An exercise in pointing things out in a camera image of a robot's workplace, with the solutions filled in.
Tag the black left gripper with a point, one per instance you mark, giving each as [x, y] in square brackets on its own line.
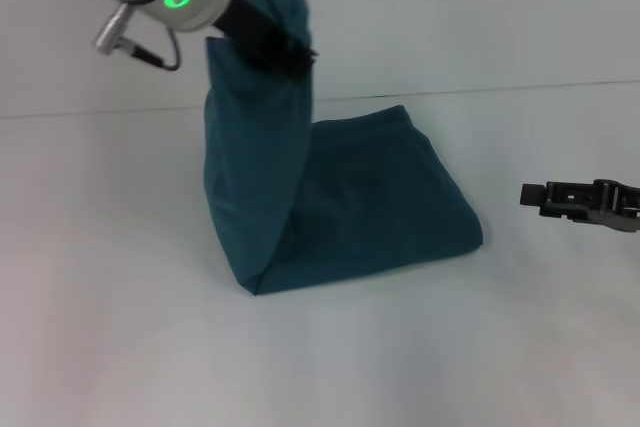
[260, 37]

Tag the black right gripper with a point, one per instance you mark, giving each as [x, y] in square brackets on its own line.
[620, 204]

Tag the teal blue shirt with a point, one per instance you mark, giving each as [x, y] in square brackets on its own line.
[325, 187]

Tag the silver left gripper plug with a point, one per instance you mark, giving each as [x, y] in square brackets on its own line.
[112, 29]

